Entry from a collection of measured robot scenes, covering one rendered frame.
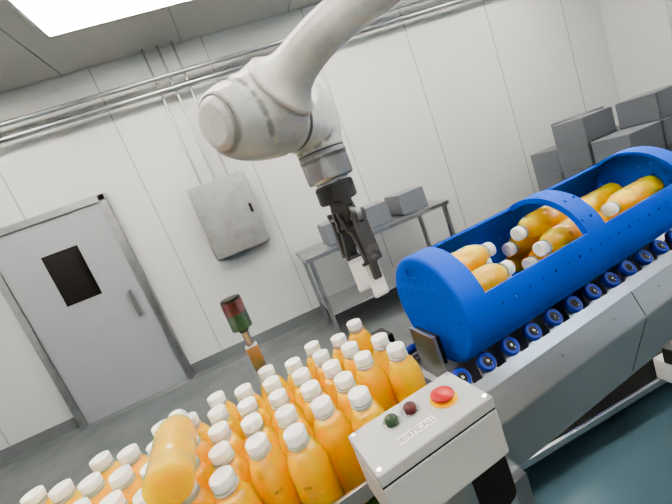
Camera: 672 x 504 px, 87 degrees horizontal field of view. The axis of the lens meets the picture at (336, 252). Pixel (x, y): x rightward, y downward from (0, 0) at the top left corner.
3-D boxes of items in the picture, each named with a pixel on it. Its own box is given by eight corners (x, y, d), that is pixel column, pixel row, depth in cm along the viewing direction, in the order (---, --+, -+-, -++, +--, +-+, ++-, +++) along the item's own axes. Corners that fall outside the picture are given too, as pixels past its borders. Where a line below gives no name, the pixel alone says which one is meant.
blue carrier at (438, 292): (712, 226, 102) (686, 132, 99) (490, 380, 75) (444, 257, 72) (608, 233, 129) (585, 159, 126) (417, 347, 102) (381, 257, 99)
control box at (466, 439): (511, 452, 53) (491, 393, 51) (402, 538, 46) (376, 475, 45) (464, 419, 62) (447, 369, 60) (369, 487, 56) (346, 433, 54)
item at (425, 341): (455, 379, 85) (440, 333, 82) (448, 384, 84) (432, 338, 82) (430, 364, 94) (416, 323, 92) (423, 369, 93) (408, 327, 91)
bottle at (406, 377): (436, 441, 72) (407, 363, 69) (405, 438, 76) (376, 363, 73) (444, 416, 78) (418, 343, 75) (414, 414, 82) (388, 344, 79)
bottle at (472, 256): (426, 292, 91) (480, 263, 97) (443, 294, 84) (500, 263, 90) (417, 267, 90) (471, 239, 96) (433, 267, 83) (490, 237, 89)
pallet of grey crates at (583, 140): (709, 198, 351) (688, 78, 330) (649, 228, 337) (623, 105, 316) (595, 203, 467) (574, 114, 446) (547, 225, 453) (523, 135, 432)
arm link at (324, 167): (333, 150, 72) (344, 178, 73) (293, 165, 69) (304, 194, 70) (351, 139, 63) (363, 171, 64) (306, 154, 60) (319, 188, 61)
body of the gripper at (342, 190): (358, 171, 64) (375, 219, 66) (341, 178, 72) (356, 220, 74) (322, 185, 62) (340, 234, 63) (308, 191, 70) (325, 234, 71)
